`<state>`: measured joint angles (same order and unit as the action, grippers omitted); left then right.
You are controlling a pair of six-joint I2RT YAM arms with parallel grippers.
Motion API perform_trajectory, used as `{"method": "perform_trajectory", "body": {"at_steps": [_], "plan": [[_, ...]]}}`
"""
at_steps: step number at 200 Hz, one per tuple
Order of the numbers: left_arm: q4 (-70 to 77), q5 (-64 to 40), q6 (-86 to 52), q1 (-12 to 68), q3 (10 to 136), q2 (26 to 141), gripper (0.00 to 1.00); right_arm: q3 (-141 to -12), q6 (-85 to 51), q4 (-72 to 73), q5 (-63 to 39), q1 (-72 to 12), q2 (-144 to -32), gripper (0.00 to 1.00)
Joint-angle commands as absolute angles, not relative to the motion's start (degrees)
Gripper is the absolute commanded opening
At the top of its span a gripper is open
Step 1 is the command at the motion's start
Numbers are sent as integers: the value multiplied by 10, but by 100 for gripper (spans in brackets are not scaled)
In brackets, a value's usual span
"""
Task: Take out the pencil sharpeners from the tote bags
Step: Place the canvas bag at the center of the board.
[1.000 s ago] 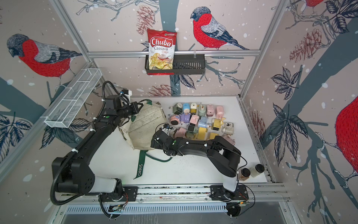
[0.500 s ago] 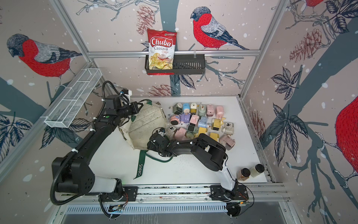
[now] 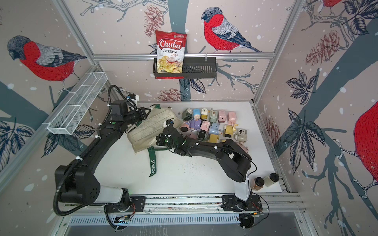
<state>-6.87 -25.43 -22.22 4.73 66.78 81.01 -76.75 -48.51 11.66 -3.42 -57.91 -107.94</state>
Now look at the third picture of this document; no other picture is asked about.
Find yellow black square sharpener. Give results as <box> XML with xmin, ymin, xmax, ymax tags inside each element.
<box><xmin>222</xmin><ymin>124</ymin><xmax>238</xmax><ymax>138</ymax></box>

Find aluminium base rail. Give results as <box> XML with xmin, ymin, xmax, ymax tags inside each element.
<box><xmin>69</xmin><ymin>193</ymin><xmax>306</xmax><ymax>228</ymax></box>

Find pale pink sharpener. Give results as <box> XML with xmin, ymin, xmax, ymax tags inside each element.
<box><xmin>237</xmin><ymin>142</ymin><xmax>249</xmax><ymax>153</ymax></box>

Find grey blue sharpener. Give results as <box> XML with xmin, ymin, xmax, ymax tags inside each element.
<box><xmin>209</xmin><ymin>123</ymin><xmax>219</xmax><ymax>135</ymax></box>

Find pink square sharpener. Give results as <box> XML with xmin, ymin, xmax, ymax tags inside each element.
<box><xmin>227</xmin><ymin>111</ymin><xmax>237</xmax><ymax>126</ymax></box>

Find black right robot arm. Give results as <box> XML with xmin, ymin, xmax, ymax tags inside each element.
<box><xmin>156</xmin><ymin>124</ymin><xmax>262</xmax><ymax>212</ymax></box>

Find brown spice jar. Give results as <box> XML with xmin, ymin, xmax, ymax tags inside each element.
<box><xmin>252</xmin><ymin>177</ymin><xmax>265</xmax><ymax>191</ymax></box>

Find canvas tote bag green handles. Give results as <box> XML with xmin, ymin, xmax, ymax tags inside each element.
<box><xmin>127</xmin><ymin>104</ymin><xmax>184</xmax><ymax>177</ymax></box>

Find red cassava chips bag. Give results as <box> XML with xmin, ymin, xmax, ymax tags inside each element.
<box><xmin>154</xmin><ymin>30</ymin><xmax>187</xmax><ymax>79</ymax></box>

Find pink face sharpener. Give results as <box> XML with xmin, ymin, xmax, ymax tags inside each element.
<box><xmin>180</xmin><ymin>122</ymin><xmax>191</xmax><ymax>132</ymax></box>

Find cream white sharpener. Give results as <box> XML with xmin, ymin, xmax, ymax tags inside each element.
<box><xmin>234</xmin><ymin>128</ymin><xmax>248</xmax><ymax>143</ymax></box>

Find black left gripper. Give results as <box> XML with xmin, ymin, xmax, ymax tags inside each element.
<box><xmin>123</xmin><ymin>107</ymin><xmax>151</xmax><ymax>126</ymax></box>

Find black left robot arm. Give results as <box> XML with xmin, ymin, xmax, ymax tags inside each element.
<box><xmin>53</xmin><ymin>93</ymin><xmax>151</xmax><ymax>216</ymax></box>

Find black wall basket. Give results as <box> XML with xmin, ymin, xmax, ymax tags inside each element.
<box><xmin>153</xmin><ymin>57</ymin><xmax>217</xmax><ymax>79</ymax></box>

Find pale green sharpener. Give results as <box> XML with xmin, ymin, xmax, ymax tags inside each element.
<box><xmin>208</xmin><ymin>109</ymin><xmax>218</xmax><ymax>124</ymax></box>

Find purple sharpener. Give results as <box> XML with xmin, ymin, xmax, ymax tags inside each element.
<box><xmin>190</xmin><ymin>119</ymin><xmax>202</xmax><ymax>131</ymax></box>

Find white wire mesh basket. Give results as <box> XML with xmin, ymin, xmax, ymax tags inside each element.
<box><xmin>47</xmin><ymin>72</ymin><xmax>108</xmax><ymax>135</ymax></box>

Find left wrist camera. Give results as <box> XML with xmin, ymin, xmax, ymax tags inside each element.
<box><xmin>127</xmin><ymin>93</ymin><xmax>139</xmax><ymax>104</ymax></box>

